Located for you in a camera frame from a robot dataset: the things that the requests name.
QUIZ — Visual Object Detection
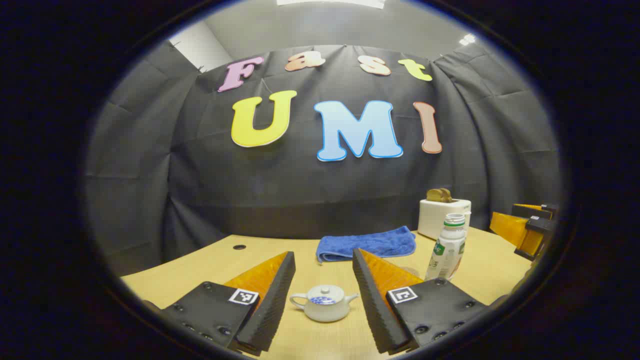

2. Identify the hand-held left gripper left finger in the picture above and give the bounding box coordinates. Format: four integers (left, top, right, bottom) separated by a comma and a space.
160, 251, 297, 357

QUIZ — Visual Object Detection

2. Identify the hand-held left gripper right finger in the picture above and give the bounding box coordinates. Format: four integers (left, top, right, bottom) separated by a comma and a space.
352, 248, 493, 356

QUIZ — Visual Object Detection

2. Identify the white ceramic teacup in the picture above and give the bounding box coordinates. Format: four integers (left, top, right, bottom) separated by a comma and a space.
290, 285, 360, 323

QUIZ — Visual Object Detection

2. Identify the white plastic water bottle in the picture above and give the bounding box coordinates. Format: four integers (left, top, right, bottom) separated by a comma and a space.
425, 213, 467, 282

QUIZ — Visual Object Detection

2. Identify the blue towel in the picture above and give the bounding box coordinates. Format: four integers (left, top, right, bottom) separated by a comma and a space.
316, 226, 417, 264

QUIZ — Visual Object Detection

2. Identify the white toaster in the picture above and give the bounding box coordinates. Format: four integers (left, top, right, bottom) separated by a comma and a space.
418, 197, 472, 241

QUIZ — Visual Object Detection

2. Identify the black backdrop cloth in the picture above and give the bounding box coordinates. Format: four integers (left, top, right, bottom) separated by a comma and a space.
85, 44, 563, 276

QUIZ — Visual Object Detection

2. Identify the ceiling light panel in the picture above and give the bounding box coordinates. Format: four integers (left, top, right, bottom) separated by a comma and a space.
276, 0, 386, 10

